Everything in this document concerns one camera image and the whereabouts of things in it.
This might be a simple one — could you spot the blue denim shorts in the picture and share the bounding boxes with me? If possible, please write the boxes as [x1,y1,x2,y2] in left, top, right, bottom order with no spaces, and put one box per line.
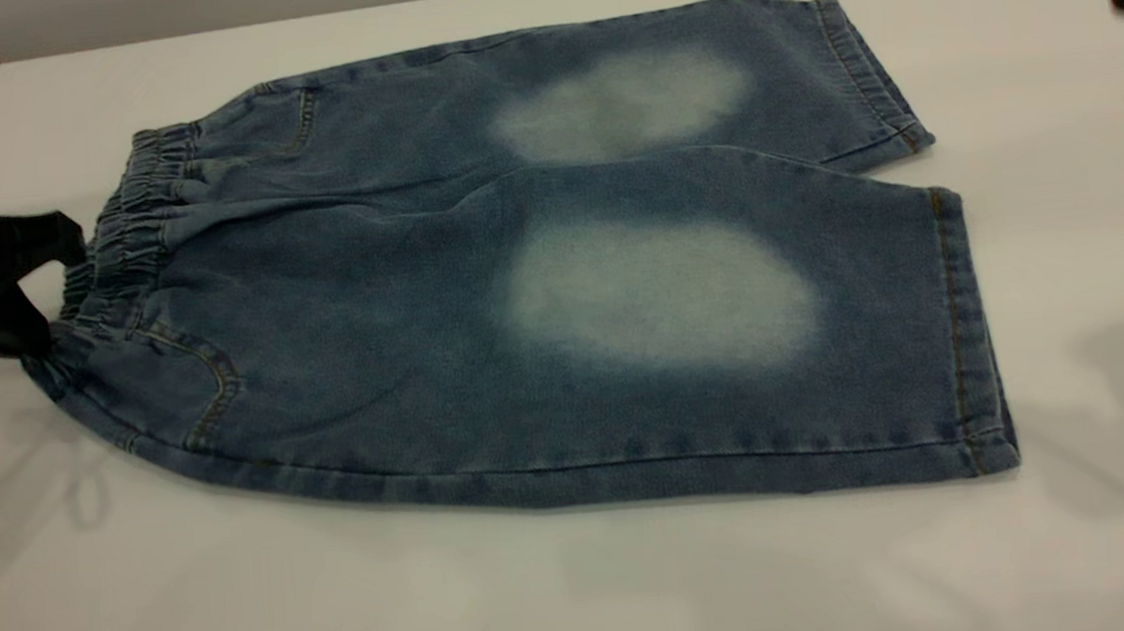
[0,0,1024,554]

